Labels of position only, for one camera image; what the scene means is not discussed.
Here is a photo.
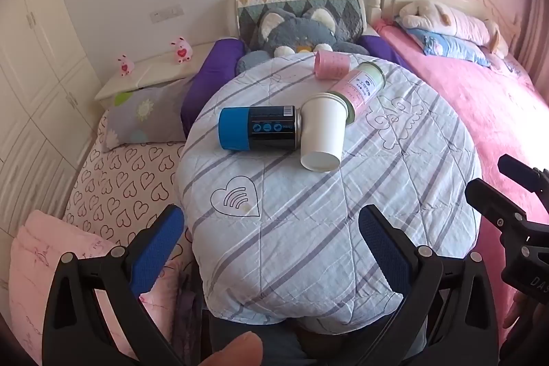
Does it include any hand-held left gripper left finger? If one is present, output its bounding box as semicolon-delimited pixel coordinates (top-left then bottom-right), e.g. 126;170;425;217
42;204;202;366

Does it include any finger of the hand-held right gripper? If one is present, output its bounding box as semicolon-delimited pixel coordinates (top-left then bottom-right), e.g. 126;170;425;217
465;177;549;240
498;153;549;196

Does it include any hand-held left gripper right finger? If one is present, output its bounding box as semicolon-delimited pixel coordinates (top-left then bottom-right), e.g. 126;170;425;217
358;204;511;366

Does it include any white paper cup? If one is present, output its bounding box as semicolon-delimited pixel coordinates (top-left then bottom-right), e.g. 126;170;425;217
299;92;347;172

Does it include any small pink cup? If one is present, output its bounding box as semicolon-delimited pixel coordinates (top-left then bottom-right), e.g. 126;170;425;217
314;51;350;81

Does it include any person's left hand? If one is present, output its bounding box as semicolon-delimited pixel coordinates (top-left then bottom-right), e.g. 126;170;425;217
201;331;264;366

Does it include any heart print bedsheet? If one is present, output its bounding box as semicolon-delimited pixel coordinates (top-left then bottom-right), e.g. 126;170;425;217
63;108;199;264

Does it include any striped light blue quilt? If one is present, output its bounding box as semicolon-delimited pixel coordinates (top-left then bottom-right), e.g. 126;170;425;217
177;52;483;334

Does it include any pink fleece blanket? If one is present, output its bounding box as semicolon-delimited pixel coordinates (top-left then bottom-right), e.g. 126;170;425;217
371;19;549;350

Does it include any folded pink blanket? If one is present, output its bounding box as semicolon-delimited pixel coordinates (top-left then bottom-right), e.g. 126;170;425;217
9;209;181;366

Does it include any pink curtain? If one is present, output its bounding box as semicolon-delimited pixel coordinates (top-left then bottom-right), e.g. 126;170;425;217
515;0;549;92

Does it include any grey flower pillow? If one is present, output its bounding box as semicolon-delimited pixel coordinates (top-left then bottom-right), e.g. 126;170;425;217
103;76;199;152

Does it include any dark grey cloth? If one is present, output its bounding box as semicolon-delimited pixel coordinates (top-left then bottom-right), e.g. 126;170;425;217
201;308;412;366

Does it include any blue printed pillow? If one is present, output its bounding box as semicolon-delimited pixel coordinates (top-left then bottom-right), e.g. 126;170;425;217
405;28;494;66

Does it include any blue and black can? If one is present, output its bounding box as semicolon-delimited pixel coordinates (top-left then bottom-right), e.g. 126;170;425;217
218;105;303;152

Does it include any pink canister with green lid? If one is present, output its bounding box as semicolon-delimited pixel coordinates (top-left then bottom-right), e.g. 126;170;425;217
328;62;386;125

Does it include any white plush animal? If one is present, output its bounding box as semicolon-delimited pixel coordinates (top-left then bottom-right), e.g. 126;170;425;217
395;0;507;58

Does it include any white nightstand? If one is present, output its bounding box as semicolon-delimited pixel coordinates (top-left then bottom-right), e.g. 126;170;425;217
94;40;224;109

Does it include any pink toy figurine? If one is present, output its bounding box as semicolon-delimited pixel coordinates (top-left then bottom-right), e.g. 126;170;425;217
118;54;136;78
171;36;193;65

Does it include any purple pillow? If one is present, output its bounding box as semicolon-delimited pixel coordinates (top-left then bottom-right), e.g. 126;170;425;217
358;35;404;64
180;38;247;139

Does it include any white wardrobe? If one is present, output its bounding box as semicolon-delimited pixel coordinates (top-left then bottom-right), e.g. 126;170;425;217
0;0;104;247

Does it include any grey cat plush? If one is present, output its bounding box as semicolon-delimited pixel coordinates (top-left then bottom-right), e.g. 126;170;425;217
236;8;365;70

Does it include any white wall switch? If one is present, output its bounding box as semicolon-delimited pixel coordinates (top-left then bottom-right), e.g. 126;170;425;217
149;5;184;23

